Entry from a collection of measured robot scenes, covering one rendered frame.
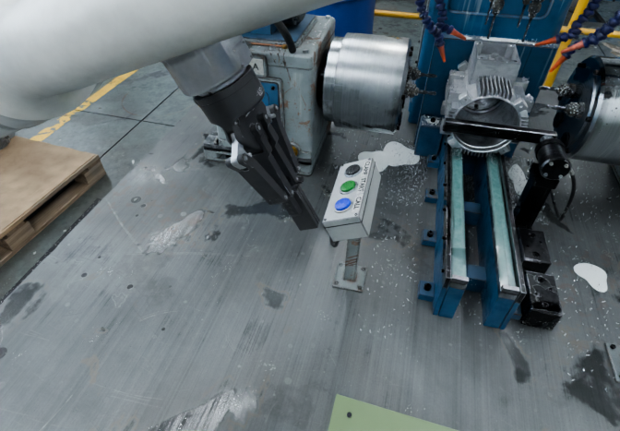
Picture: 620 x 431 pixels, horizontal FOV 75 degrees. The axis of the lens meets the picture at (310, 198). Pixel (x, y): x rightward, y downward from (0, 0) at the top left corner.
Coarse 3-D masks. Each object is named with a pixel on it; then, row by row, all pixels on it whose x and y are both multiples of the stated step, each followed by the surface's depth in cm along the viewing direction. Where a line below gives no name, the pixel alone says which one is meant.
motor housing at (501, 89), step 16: (464, 80) 105; (496, 80) 99; (480, 96) 95; (496, 96) 94; (512, 96) 93; (448, 112) 100; (464, 112) 117; (496, 112) 114; (512, 112) 105; (464, 144) 105; (480, 144) 106; (496, 144) 103
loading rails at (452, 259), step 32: (448, 160) 103; (480, 160) 113; (448, 192) 94; (480, 192) 106; (448, 224) 86; (480, 224) 100; (512, 224) 86; (448, 256) 80; (480, 256) 95; (512, 256) 82; (448, 288) 78; (480, 288) 88; (512, 288) 74
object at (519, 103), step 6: (462, 66) 109; (462, 96) 96; (468, 96) 95; (462, 102) 97; (516, 102) 94; (522, 102) 93; (522, 108) 94; (450, 138) 104; (450, 144) 105; (456, 144) 104; (498, 150) 103; (504, 150) 103
